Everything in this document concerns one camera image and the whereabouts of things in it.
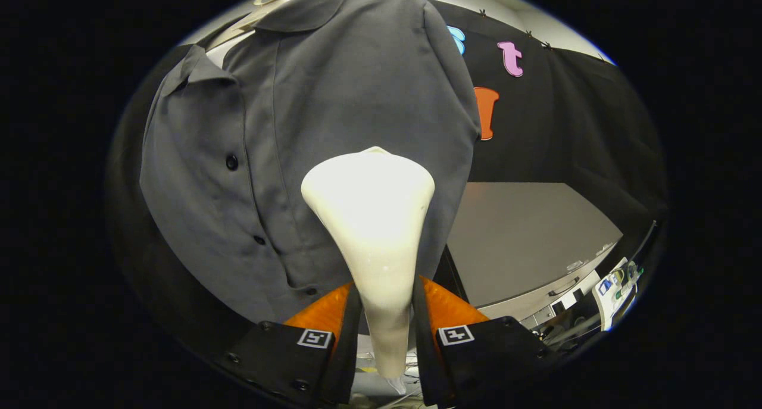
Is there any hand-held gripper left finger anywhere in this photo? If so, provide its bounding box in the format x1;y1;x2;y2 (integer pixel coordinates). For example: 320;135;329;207
214;281;364;407

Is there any grey cabinet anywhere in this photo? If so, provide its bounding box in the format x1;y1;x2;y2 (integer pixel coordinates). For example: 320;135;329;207
446;182;624;330

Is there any grey button-up shirt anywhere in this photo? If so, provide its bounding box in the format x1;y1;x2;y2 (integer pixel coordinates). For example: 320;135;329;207
139;0;482;325

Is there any cream plastic clothes hanger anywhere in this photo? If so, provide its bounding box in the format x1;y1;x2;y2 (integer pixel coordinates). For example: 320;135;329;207
205;0;299;51

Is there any white desk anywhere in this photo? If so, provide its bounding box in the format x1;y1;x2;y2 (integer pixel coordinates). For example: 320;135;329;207
592;257;647;332

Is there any white garment steamer head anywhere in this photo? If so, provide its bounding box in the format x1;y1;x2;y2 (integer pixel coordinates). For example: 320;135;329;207
301;146;436;379

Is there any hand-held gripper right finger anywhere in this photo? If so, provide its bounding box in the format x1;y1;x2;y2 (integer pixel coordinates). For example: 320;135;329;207
412;275;560;407

